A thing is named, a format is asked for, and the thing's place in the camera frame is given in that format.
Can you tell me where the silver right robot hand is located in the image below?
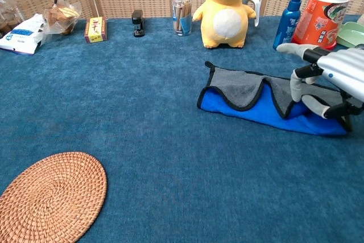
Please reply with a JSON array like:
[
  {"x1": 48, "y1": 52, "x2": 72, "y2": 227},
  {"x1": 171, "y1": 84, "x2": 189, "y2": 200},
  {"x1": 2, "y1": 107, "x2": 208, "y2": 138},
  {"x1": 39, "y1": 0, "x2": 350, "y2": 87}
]
[{"x1": 276, "y1": 43, "x2": 364, "y2": 133}]

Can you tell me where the blue and grey cloth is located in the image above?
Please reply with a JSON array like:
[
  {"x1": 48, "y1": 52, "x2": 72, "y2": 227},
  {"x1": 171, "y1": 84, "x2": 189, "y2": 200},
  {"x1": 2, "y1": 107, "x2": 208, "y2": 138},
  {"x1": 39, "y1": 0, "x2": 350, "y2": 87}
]
[{"x1": 196, "y1": 60, "x2": 349, "y2": 136}]

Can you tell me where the light green plastic tray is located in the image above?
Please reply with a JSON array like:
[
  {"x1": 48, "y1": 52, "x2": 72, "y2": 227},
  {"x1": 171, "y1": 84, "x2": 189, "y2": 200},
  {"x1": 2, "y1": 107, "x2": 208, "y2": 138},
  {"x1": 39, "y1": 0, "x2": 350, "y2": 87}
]
[{"x1": 336, "y1": 21, "x2": 364, "y2": 50}]

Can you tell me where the red instant noodle cup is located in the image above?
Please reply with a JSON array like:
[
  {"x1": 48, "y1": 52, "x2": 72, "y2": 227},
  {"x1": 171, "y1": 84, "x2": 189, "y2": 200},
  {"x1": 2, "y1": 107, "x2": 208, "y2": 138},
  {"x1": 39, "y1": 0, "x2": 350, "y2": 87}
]
[{"x1": 291, "y1": 0, "x2": 350, "y2": 52}]

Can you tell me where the blue spray bottle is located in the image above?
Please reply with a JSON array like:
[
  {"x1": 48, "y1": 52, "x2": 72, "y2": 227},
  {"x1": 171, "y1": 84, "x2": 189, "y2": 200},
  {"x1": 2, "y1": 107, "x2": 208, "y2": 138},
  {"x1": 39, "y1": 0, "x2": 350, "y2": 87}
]
[{"x1": 272, "y1": 0, "x2": 304, "y2": 51}]

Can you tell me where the white mug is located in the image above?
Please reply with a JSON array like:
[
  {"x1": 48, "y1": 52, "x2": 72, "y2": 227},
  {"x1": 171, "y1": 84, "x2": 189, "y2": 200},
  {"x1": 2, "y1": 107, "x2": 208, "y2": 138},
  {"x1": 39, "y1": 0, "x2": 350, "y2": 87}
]
[{"x1": 241, "y1": 0, "x2": 261, "y2": 27}]

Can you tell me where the yellow plush toy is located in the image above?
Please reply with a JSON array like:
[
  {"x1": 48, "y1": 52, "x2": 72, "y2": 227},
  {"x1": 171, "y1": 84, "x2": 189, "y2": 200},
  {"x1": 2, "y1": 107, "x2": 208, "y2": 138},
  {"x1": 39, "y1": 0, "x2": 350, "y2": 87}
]
[{"x1": 192, "y1": 0, "x2": 257, "y2": 49}]

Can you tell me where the clear jar of sticks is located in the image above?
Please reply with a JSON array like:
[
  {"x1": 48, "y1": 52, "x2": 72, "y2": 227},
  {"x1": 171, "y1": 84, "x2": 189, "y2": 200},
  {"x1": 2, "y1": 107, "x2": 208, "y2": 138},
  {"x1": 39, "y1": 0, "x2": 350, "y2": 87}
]
[{"x1": 171, "y1": 0, "x2": 193, "y2": 37}]

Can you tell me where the blue carpet table cover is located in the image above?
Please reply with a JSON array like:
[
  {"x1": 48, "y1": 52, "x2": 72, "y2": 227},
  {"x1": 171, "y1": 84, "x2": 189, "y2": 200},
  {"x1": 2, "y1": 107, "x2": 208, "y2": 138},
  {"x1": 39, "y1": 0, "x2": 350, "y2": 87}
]
[{"x1": 0, "y1": 15, "x2": 364, "y2": 243}]

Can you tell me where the black stapler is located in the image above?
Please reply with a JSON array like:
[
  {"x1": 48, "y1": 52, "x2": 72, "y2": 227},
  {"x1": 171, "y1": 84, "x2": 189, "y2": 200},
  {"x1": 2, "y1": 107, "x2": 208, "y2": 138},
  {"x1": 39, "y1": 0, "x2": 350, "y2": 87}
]
[{"x1": 131, "y1": 9, "x2": 145, "y2": 38}]

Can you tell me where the red and yellow small box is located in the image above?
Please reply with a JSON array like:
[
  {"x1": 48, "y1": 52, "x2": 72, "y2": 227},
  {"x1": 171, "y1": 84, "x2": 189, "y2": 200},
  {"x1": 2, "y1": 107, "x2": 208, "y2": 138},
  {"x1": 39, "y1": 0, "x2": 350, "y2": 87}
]
[{"x1": 84, "y1": 16, "x2": 108, "y2": 44}]

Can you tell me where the clear bag of bread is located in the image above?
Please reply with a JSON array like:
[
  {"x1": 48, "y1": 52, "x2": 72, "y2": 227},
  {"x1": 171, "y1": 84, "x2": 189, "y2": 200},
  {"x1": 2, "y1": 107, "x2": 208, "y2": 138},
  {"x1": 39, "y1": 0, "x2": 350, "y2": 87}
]
[{"x1": 42, "y1": 0, "x2": 82, "y2": 36}]

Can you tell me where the round woven rattan coaster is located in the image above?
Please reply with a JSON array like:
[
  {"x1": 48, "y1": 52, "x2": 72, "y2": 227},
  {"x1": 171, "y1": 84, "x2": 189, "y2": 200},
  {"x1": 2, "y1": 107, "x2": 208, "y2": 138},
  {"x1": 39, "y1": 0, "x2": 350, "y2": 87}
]
[{"x1": 0, "y1": 151, "x2": 108, "y2": 243}]

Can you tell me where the white and blue snack bag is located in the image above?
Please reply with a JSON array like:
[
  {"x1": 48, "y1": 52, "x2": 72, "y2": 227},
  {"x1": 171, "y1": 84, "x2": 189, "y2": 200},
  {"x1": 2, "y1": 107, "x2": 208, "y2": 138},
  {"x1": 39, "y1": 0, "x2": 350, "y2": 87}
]
[{"x1": 0, "y1": 13, "x2": 48, "y2": 56}]

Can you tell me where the clear plastic cookie box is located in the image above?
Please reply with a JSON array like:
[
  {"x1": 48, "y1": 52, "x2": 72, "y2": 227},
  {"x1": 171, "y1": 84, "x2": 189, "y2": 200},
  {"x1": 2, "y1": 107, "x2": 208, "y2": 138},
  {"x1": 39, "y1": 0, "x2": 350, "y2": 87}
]
[{"x1": 0, "y1": 0, "x2": 25, "y2": 39}]

